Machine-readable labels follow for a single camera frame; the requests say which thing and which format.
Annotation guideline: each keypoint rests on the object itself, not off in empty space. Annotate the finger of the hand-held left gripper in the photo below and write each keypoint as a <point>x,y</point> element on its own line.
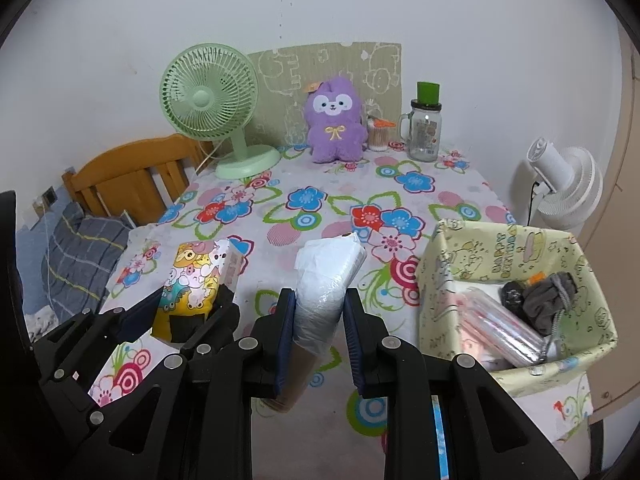
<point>137,317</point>
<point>225,320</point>

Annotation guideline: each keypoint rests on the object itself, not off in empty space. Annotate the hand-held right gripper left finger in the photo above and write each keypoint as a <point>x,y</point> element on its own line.
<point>287,350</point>

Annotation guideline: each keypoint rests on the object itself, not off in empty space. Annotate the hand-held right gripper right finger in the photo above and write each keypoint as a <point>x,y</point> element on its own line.
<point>351,340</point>

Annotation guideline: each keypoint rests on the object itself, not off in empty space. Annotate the cartoon print tissue packet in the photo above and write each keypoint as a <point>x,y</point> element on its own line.
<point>195,275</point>

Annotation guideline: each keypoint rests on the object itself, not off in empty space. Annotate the white plastic packet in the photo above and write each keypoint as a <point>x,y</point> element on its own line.
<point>325,280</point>

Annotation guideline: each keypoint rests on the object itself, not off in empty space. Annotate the pink tissue packet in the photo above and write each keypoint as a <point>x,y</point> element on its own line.
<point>500,325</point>

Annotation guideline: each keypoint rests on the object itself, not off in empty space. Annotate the yellow cartoon storage box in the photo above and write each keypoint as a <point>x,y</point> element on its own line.
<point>550,380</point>

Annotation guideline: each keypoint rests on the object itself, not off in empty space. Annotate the white crumpled cloth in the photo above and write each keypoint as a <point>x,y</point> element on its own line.
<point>42,322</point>

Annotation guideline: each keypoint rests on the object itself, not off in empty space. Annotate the grey plaid cloth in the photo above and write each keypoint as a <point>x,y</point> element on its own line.
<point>85,250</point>

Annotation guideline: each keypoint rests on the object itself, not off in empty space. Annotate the orange wooden chair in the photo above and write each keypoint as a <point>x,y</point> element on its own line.
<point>125,180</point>

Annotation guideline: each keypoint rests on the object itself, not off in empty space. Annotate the floral tablecloth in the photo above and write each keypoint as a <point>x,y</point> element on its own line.
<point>340,180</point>

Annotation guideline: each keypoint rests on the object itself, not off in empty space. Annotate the black plastic bag bundle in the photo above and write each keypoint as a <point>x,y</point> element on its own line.
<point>512,297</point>

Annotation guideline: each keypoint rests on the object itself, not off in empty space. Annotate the cotton swab jar orange lid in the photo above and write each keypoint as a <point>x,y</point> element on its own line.
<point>378,137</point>

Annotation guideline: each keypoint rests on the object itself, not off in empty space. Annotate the purple plush toy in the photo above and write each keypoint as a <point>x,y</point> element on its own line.
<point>337,125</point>

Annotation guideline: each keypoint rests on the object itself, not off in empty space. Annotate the glass mug jar green lid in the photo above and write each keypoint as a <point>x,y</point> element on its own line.
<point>424,135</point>

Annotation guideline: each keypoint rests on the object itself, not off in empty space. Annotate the green desk fan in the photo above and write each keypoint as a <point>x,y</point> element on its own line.
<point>207,95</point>

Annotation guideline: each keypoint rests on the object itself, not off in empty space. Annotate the green patterned cardboard panel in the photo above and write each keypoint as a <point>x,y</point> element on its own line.
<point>285,75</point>

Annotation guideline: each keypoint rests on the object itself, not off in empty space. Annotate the white circulator fan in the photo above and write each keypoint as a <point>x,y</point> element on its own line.
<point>570,180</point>

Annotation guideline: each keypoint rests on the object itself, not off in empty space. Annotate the beige door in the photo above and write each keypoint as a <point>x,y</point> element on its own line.
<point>625,185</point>

